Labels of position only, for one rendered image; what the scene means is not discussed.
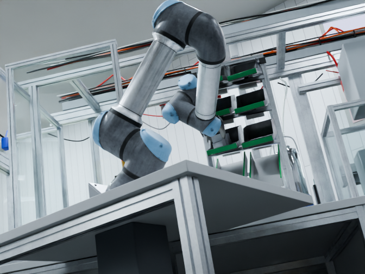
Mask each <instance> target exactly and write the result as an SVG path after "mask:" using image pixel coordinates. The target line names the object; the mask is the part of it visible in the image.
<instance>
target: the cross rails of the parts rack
mask: <svg viewBox="0 0 365 274"><path fill-rule="evenodd" d="M262 79H264V75H261V76H257V77H252V78H247V79H243V80H238V81H234V82H230V83H225V84H220V85H219V88H218V89H223V88H228V87H231V86H237V85H241V84H246V83H251V82H255V81H259V80H262ZM271 110H272V107H269V106H265V107H261V108H257V109H256V110H250V111H246V112H243V113H240V114H235V113H231V114H227V115H224V116H223V117H220V118H221V119H222V120H223V121H224V120H229V119H234V118H238V117H242V116H247V115H252V114H257V113H262V112H265V111H271ZM279 143H280V140H279V139H277V140H276V138H275V139H274V141H272V142H268V143H265V144H261V145H257V146H253V147H249V148H245V149H243V147H242V144H241V146H240V147H239V148H237V149H235V150H231V151H227V152H223V153H219V154H215V155H212V157H216V156H219V155H225V154H230V153H235V152H240V151H245V150H250V149H253V148H259V147H264V146H269V145H274V144H279Z"/></svg>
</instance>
